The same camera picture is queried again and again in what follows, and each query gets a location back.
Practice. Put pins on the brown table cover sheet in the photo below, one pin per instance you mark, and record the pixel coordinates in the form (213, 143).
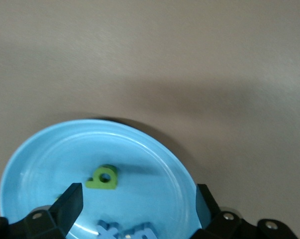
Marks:
(149, 49)

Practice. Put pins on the green letter n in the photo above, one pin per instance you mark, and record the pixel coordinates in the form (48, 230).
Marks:
(57, 198)

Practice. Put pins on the blue plate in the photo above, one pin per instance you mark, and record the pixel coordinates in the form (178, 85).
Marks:
(139, 174)

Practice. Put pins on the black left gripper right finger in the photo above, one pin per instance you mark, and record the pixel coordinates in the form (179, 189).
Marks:
(222, 224)

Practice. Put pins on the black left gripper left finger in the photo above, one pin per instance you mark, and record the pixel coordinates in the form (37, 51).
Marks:
(52, 219)

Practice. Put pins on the blue letter x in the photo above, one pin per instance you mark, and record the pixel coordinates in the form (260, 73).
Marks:
(107, 230)

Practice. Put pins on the blue letter m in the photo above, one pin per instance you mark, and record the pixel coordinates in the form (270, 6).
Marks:
(137, 232)

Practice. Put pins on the green letter b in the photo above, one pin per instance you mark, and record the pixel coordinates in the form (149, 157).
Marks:
(95, 184)

